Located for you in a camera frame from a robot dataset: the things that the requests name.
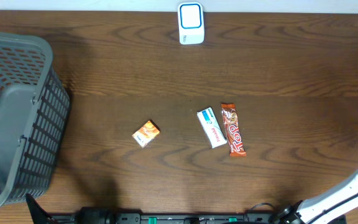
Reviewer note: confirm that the grey plastic basket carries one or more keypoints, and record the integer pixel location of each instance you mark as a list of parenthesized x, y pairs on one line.
[(34, 108)]

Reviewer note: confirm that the orange small box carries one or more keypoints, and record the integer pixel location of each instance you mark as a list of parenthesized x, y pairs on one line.
[(146, 133)]

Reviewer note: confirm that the white barcode scanner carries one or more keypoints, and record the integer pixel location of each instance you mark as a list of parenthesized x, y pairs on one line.
[(190, 23)]

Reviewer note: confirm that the white blue toothpaste box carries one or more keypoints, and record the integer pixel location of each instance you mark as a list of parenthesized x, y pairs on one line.
[(211, 127)]

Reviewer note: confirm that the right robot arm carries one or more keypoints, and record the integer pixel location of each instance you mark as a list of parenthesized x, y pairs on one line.
[(325, 207)]

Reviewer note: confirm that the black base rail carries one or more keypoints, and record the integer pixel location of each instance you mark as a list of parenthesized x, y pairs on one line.
[(106, 216)]

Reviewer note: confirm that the orange Top chocolate bar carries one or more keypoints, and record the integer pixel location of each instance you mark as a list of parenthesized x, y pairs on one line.
[(231, 124)]

